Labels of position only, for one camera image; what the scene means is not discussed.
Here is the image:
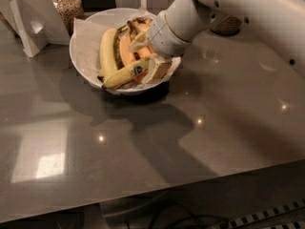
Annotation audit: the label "white paper liner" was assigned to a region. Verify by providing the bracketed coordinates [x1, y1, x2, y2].
[72, 10, 182, 95]

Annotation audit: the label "black cables below table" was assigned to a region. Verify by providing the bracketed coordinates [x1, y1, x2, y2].
[123, 200, 230, 229]

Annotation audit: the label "black white striped strip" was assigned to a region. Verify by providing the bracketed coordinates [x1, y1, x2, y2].
[206, 198, 305, 229]

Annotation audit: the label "glass jar of cereal left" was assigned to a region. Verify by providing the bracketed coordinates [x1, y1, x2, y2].
[51, 0, 84, 35]

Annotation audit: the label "banana with blue sticker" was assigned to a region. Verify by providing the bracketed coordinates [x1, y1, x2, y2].
[102, 57, 150, 89]

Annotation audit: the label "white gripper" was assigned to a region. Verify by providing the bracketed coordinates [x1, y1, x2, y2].
[129, 10, 191, 84]

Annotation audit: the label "white paper bag left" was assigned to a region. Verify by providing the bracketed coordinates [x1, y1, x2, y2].
[0, 0, 70, 57]

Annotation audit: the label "large orange banana right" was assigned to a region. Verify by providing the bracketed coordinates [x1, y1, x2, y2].
[127, 21, 150, 37]

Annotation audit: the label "yellow banana at left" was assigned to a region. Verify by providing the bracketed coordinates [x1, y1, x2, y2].
[97, 28, 119, 83]

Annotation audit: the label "white bowl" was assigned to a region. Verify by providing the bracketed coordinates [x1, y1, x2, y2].
[69, 7, 182, 96]

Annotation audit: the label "orange banana middle left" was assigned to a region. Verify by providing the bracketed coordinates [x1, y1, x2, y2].
[118, 31, 147, 83]

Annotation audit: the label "glass jar of cereal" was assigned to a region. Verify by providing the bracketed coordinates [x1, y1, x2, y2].
[51, 0, 84, 35]
[211, 16, 242, 36]

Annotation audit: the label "glass jar of cereal right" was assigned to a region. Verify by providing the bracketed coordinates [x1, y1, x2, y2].
[211, 16, 242, 36]

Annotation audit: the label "spotted brown banana back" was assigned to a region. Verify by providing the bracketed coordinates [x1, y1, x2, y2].
[133, 16, 152, 25]

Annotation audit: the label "orange banana centre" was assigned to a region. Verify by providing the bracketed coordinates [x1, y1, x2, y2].
[134, 47, 153, 59]

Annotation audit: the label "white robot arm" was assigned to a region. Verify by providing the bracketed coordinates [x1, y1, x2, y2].
[130, 0, 305, 76]

